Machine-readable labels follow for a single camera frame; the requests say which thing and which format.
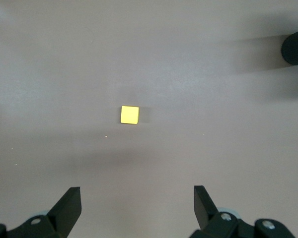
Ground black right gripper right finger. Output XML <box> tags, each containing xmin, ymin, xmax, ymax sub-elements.
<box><xmin>190</xmin><ymin>185</ymin><xmax>296</xmax><ymax>238</ymax></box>

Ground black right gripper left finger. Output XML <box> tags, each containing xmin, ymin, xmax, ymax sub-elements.
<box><xmin>0</xmin><ymin>186</ymin><xmax>83</xmax><ymax>238</ymax></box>

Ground yellow cube block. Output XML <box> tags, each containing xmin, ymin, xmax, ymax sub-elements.
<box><xmin>120</xmin><ymin>105</ymin><xmax>141</xmax><ymax>124</ymax></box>

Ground brown table cover sheet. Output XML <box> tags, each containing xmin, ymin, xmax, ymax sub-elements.
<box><xmin>0</xmin><ymin>0</ymin><xmax>298</xmax><ymax>238</ymax></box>

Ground black ribbed cylinder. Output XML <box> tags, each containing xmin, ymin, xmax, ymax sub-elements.
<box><xmin>281</xmin><ymin>26</ymin><xmax>298</xmax><ymax>67</ymax></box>

